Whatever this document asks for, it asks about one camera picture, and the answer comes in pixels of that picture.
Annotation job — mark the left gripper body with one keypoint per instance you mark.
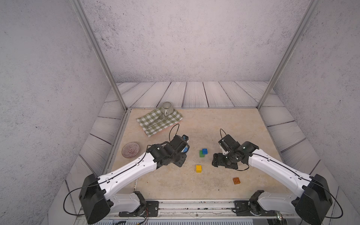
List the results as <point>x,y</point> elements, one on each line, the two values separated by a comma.
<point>179,159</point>

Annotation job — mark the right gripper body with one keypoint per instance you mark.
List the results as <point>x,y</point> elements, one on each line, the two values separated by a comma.
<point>225,160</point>

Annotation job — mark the orange lego brick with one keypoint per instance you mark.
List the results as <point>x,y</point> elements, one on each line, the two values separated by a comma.
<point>236,180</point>

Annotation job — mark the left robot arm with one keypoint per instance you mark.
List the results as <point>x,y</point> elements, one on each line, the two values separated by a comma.
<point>99,195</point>

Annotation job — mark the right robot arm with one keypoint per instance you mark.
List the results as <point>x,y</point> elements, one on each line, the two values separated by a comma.
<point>310,197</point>

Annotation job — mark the yellow lego brick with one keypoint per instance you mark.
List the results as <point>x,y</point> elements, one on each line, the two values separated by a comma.
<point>198,168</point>

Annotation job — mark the green checkered cloth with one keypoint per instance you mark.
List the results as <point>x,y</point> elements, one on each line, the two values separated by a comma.
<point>155,121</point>

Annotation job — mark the striped ceramic cup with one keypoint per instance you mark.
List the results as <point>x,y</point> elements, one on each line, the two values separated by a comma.
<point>167,108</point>

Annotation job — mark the pink glass plate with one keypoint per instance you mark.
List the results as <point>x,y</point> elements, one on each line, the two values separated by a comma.
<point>130,150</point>

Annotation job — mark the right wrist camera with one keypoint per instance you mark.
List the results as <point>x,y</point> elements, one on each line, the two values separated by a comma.
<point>228,145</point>

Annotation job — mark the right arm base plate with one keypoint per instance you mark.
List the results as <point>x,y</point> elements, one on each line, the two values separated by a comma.
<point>247,208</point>

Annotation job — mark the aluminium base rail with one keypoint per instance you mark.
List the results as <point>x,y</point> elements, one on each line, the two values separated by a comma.
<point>201,212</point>

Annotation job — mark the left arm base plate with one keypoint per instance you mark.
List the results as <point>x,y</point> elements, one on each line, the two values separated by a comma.
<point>150,209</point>

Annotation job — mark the aluminium corner post left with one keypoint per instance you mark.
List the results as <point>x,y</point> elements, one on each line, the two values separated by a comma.
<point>97,50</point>

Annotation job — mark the aluminium corner post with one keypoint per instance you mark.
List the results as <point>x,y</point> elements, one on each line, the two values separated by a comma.
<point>309,13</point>
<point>97,50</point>

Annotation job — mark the aluminium corner post right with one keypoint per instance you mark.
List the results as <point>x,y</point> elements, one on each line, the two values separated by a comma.
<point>309,13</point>

